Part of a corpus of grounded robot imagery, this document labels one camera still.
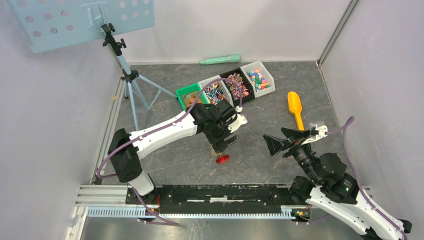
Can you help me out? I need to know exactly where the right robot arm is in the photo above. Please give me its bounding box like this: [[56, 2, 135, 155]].
[[263, 125, 413, 240]]

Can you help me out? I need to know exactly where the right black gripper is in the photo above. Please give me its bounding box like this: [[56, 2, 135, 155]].
[[262, 127, 320, 183]]

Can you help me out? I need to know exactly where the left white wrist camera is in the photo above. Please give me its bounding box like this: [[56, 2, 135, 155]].
[[226, 106, 248, 134]]

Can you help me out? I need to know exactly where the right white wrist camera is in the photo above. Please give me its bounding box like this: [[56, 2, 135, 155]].
[[301, 121, 329, 145]]

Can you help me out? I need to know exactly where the clear plastic jar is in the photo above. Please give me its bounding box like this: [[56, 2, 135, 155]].
[[210, 148, 222, 158]]

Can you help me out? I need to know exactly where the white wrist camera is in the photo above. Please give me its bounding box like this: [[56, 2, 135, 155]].
[[226, 106, 248, 134], [301, 121, 329, 145]]

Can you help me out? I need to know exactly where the mint green cylindrical handle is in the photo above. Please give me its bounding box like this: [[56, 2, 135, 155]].
[[199, 54, 241, 65]]

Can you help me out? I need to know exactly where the green candy bin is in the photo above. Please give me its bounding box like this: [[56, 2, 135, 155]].
[[176, 83, 210, 111]]

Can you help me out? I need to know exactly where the black lollipop bin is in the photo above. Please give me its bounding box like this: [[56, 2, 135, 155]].
[[219, 68, 255, 106]]

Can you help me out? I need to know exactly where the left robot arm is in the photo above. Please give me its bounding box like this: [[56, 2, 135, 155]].
[[106, 100, 248, 204]]

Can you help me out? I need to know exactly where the white candy bin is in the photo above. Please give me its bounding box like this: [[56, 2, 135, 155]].
[[240, 60, 276, 98]]

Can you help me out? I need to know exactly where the red jar lid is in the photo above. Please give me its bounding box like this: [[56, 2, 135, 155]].
[[215, 154, 230, 164]]

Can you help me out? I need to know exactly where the yellow plastic scoop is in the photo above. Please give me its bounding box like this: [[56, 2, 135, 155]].
[[287, 91, 305, 131]]

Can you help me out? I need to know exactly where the light blue music stand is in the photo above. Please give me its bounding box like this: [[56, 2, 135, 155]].
[[8, 0, 176, 130]]

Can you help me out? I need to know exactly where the white lollipop bin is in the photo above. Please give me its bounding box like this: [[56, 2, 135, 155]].
[[202, 80, 234, 106]]

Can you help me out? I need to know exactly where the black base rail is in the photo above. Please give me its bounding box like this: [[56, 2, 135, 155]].
[[125, 184, 308, 216]]

